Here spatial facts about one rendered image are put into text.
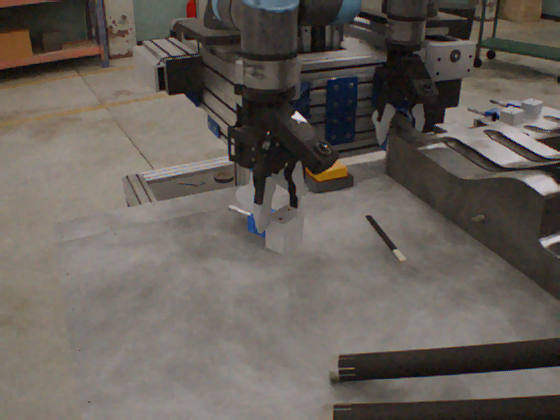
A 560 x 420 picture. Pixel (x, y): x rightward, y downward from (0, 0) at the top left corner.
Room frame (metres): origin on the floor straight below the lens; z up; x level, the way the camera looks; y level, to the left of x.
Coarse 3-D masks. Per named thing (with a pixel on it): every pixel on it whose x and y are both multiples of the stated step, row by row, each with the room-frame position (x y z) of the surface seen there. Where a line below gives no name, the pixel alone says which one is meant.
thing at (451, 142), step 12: (492, 132) 0.98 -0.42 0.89; (456, 144) 0.92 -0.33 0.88; (504, 144) 0.92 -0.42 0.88; (516, 144) 0.92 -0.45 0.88; (468, 156) 0.87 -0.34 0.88; (480, 156) 0.86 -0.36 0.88; (528, 156) 0.88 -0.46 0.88; (540, 156) 0.87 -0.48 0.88; (492, 168) 0.82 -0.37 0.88; (504, 168) 0.81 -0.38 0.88; (516, 168) 0.79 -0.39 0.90; (528, 168) 0.76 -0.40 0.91; (540, 168) 0.70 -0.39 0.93; (552, 168) 0.68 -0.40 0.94
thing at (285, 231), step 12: (252, 216) 0.72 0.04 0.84; (276, 216) 0.70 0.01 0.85; (288, 216) 0.70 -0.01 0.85; (300, 216) 0.71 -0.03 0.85; (252, 228) 0.72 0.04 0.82; (276, 228) 0.68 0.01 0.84; (288, 228) 0.68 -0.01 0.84; (300, 228) 0.71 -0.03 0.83; (276, 240) 0.68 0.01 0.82; (288, 240) 0.68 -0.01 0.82; (300, 240) 0.71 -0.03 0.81
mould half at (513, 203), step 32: (448, 128) 0.98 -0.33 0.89; (480, 128) 0.99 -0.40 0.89; (512, 128) 0.99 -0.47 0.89; (416, 160) 0.88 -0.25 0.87; (448, 160) 0.84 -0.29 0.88; (512, 160) 0.85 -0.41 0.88; (416, 192) 0.87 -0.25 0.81; (448, 192) 0.79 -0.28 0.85; (480, 192) 0.73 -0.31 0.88; (512, 192) 0.67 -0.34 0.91; (544, 192) 0.63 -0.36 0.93; (512, 224) 0.66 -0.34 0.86; (544, 224) 0.62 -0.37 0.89; (512, 256) 0.65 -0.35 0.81; (544, 256) 0.60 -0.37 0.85; (544, 288) 0.58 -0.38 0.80
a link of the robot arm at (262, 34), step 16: (240, 0) 0.71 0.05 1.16; (256, 0) 0.69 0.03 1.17; (272, 0) 0.69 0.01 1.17; (288, 0) 0.69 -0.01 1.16; (240, 16) 0.71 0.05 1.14; (256, 16) 0.69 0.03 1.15; (272, 16) 0.68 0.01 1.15; (288, 16) 0.69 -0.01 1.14; (256, 32) 0.69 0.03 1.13; (272, 32) 0.68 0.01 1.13; (288, 32) 0.69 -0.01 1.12; (256, 48) 0.69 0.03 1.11; (272, 48) 0.68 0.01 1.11; (288, 48) 0.69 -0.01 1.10
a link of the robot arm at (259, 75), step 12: (252, 60) 0.69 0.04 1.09; (264, 60) 0.76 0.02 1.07; (276, 60) 0.76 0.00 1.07; (288, 60) 0.69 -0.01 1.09; (252, 72) 0.69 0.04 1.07; (264, 72) 0.69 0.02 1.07; (276, 72) 0.69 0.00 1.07; (288, 72) 0.69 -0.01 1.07; (252, 84) 0.69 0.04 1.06; (264, 84) 0.69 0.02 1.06; (276, 84) 0.69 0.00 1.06; (288, 84) 0.69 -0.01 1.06
